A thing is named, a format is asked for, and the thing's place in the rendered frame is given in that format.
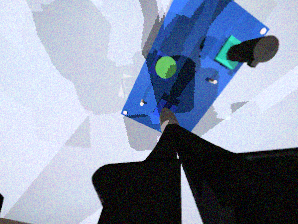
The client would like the blue circuit board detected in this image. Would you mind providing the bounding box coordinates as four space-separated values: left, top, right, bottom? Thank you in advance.
121 0 280 133

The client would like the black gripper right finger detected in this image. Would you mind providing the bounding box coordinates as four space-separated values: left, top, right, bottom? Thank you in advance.
172 124 298 224

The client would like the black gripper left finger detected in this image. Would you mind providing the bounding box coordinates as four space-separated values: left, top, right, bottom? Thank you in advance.
91 124 182 224

